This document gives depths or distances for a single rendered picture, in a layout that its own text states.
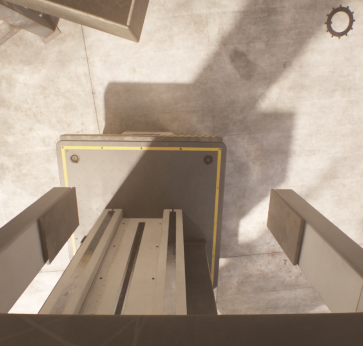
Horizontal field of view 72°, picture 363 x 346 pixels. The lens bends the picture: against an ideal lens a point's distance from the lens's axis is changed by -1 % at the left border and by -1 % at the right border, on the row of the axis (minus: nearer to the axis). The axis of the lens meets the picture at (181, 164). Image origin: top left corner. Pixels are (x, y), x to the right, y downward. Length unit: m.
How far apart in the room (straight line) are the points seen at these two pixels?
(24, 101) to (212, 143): 0.99
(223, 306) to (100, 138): 1.35
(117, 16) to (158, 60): 1.05
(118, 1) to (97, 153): 0.83
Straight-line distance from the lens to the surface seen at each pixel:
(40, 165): 1.57
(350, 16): 1.62
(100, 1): 0.31
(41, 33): 1.43
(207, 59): 1.35
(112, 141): 1.06
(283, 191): 0.17
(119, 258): 0.91
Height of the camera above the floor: 1.33
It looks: 74 degrees down
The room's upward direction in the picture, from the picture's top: 176 degrees clockwise
